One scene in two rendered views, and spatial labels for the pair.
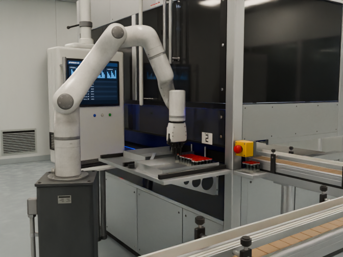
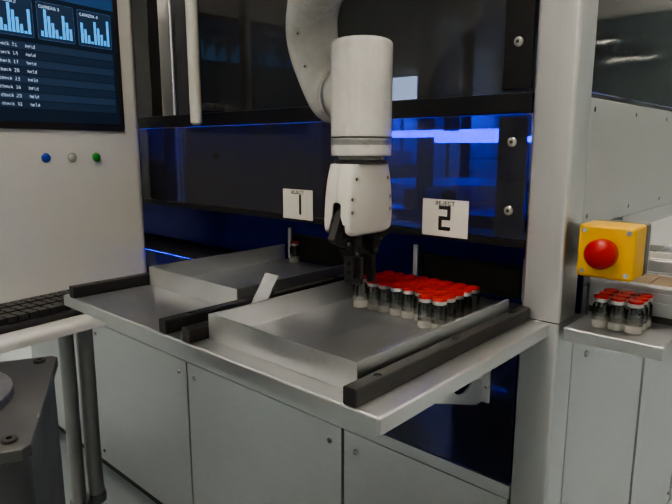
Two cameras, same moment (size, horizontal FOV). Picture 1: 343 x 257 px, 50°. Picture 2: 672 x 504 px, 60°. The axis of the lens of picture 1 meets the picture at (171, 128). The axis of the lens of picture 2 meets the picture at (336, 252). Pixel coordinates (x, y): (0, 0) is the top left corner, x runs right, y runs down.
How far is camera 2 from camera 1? 109 cm
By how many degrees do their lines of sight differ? 14
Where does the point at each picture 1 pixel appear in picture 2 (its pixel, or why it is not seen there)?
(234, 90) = (579, 38)
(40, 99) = not seen: outside the picture
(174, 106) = (360, 100)
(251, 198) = (583, 401)
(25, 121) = not seen: outside the picture
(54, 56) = not seen: outside the picture
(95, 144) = (53, 246)
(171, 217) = (302, 450)
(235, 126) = (574, 173)
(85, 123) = (15, 181)
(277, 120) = (639, 157)
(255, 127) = (606, 177)
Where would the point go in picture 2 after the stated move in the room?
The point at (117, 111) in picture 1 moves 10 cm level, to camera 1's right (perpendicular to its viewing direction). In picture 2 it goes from (119, 148) to (163, 148)
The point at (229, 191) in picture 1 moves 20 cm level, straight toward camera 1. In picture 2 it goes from (543, 396) to (615, 471)
